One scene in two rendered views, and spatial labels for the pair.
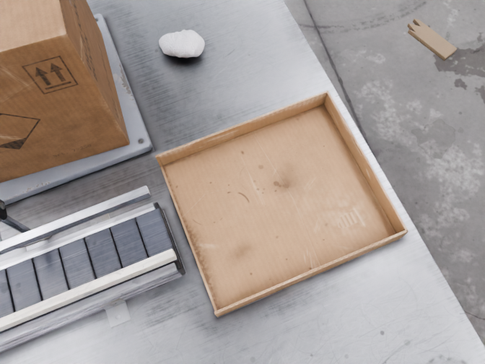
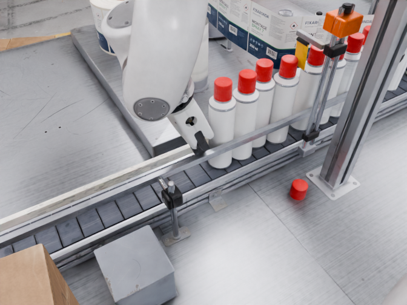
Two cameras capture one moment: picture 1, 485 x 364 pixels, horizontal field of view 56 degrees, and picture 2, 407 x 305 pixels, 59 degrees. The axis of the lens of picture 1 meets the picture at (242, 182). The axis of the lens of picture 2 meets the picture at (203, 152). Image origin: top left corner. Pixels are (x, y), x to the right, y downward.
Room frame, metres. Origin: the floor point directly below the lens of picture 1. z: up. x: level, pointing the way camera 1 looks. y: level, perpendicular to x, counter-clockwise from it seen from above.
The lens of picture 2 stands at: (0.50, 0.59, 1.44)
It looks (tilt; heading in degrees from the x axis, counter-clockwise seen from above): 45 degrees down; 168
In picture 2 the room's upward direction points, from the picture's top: straight up
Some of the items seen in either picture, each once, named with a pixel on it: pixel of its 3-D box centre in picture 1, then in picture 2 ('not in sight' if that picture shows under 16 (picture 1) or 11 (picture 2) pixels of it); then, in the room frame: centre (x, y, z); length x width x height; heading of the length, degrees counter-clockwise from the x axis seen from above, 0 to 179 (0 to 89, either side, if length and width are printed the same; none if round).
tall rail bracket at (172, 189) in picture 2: not in sight; (167, 203); (0.10, 0.61, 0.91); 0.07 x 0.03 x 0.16; 18
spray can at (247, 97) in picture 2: not in sight; (243, 117); (-0.03, 0.79, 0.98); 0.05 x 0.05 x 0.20
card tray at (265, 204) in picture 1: (276, 196); not in sight; (0.24, -0.05, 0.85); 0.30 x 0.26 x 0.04; 108
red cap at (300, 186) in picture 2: not in sight; (298, 189); (0.07, 0.89, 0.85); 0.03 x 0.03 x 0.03
